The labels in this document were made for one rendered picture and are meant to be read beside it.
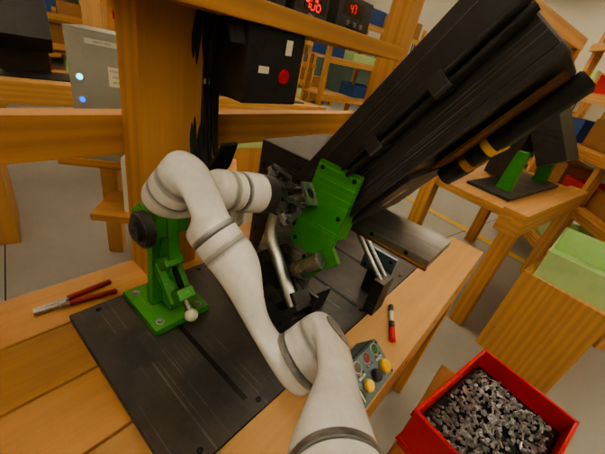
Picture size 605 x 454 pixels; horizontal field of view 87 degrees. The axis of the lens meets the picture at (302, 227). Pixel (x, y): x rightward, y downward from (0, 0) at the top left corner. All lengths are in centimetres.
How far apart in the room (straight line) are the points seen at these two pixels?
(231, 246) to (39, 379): 47
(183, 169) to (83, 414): 46
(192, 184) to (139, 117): 33
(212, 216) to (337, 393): 27
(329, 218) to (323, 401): 44
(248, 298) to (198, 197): 15
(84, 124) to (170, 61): 22
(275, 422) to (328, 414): 33
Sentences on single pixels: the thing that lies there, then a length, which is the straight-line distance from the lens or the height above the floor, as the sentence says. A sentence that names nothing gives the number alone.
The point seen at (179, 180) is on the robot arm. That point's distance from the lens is 45.
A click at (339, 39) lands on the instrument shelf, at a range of 92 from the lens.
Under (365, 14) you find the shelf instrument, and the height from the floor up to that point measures 159.
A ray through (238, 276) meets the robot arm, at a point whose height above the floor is 119.
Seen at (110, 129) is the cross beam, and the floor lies 124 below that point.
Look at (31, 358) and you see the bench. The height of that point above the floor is 88.
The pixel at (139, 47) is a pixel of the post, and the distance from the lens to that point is 73.
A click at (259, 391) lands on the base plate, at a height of 90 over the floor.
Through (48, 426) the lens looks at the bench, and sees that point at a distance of 73.
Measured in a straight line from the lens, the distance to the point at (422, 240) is 84.
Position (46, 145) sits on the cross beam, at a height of 122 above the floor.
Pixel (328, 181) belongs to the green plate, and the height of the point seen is 123.
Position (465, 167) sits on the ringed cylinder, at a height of 132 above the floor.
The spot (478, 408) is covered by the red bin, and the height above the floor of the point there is 88.
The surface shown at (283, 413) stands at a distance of 68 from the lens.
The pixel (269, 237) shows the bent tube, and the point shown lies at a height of 107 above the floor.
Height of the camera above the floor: 148
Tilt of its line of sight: 29 degrees down
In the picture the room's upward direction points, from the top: 13 degrees clockwise
